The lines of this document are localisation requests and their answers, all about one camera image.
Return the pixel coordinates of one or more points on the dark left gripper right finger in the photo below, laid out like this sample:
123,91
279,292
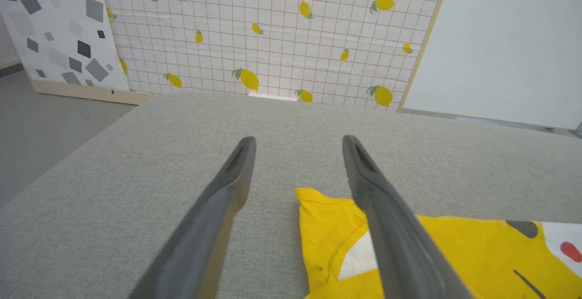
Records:
400,253

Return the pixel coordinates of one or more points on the lemon print partition panel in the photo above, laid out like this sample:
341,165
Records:
273,40

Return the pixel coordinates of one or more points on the grey terrazzo print panel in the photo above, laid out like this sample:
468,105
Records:
59,26

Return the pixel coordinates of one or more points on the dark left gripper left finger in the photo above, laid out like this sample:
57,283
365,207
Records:
200,244

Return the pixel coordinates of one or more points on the yellow printed t-shirt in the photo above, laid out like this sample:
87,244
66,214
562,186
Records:
477,253

